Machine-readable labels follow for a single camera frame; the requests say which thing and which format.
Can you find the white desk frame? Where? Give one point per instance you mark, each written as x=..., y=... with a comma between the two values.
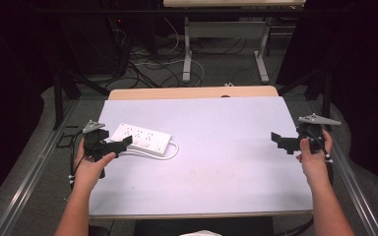
x=226, y=31

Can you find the black metal stand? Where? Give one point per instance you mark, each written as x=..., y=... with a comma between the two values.
x=59, y=98
x=325, y=95

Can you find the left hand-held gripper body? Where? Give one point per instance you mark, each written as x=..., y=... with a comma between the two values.
x=95, y=141

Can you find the dark computer tower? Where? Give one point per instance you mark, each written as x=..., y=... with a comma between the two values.
x=88, y=42

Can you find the person's dark clothing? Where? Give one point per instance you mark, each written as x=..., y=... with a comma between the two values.
x=203, y=226

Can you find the metal floor rail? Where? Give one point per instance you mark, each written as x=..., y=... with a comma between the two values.
x=357, y=190
x=29, y=177

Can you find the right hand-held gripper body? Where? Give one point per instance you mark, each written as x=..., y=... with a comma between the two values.
x=311, y=131

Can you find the person's right hand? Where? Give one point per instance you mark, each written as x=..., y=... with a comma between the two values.
x=313, y=164

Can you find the white table mat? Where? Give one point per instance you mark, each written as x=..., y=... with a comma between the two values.
x=210, y=157

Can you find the person's left hand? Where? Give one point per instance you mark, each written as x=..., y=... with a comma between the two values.
x=88, y=170

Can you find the white power strip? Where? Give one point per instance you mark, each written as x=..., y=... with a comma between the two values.
x=141, y=137

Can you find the wooden table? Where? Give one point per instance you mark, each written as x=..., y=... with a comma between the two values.
x=177, y=93

